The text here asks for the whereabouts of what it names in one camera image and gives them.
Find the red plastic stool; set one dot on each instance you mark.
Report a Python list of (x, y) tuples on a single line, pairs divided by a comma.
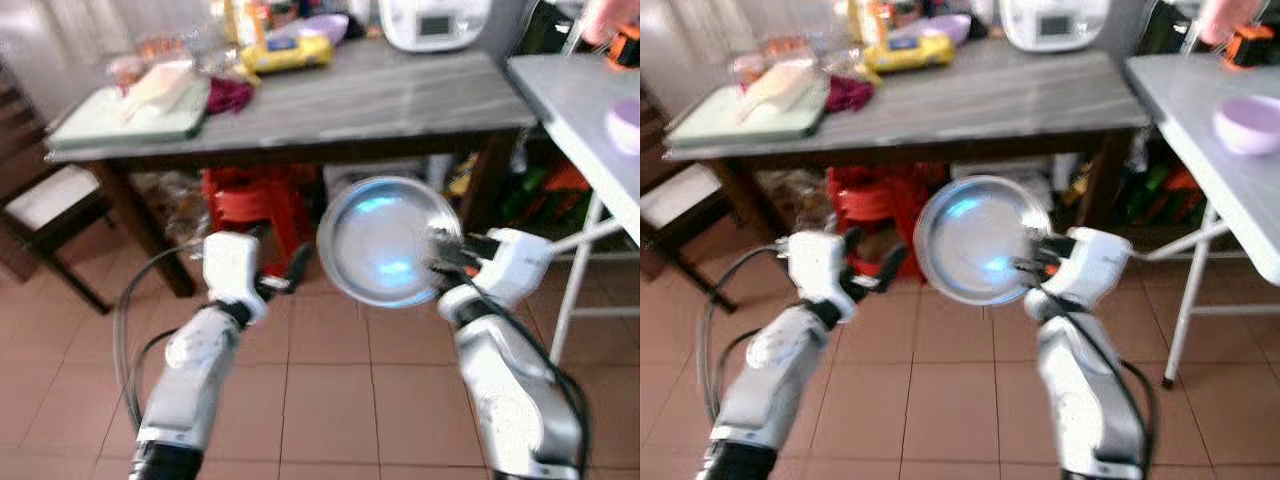
[(870, 200), (250, 200)]

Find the beige rolling pin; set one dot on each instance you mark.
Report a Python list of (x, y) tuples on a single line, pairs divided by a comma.
[(778, 92), (158, 92)]

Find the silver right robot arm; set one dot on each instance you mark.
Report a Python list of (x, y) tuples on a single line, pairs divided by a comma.
[(1085, 400), (510, 400)]

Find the clear snack pack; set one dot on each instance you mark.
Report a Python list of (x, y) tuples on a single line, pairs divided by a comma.
[(150, 52), (775, 52)]

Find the dark wooden table grey top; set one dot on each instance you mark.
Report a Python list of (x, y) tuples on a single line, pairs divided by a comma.
[(1000, 100), (380, 100)]

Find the orange black tool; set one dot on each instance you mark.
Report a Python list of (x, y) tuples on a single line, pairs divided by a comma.
[(1250, 48), (628, 48)]

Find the green bag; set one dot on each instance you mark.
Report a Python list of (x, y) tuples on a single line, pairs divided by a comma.
[(1150, 195), (535, 190)]

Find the white storage box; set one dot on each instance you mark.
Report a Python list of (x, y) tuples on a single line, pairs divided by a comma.
[(1050, 178), (345, 175)]

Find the round steel plate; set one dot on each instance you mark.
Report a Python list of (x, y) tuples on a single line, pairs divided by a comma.
[(975, 240), (385, 240)]

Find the person hand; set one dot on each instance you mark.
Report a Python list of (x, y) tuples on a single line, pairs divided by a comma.
[(1228, 16), (608, 18)]

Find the orange yellow bottle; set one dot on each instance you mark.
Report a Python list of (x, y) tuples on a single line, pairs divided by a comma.
[(870, 20), (243, 20)]

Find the wooden chair white cushion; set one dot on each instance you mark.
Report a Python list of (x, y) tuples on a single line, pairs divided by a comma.
[(675, 205), (50, 200)]

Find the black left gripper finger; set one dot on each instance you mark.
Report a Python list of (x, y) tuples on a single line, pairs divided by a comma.
[(300, 266), (894, 268)]

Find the white rice cooker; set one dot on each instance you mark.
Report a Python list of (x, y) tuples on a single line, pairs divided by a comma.
[(435, 25), (1055, 25)]

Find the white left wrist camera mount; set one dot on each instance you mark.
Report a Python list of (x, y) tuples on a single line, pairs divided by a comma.
[(818, 268), (232, 268)]

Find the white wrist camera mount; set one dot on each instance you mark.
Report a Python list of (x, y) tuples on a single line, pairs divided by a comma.
[(818, 268), (232, 268), (1095, 268), (520, 265)]

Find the white folding table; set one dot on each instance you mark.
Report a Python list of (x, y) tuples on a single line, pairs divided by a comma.
[(1190, 110), (580, 110)]

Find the clear plastic bag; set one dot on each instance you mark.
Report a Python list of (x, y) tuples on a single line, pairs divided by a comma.
[(798, 200), (170, 205)]

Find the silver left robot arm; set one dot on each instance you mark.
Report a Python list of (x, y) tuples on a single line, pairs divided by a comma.
[(190, 380), (770, 380)]

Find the light purple bowl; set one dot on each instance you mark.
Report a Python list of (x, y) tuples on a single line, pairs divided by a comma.
[(1248, 125), (328, 26), (626, 125), (950, 26)]

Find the pale green cutting board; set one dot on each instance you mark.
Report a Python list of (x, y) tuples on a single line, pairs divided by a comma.
[(715, 125), (100, 125)]

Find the maroon cloth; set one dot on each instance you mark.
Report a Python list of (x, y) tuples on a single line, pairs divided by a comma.
[(230, 96), (850, 94)]

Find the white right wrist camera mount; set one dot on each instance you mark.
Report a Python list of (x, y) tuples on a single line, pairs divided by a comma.
[(1095, 268), (520, 265)]

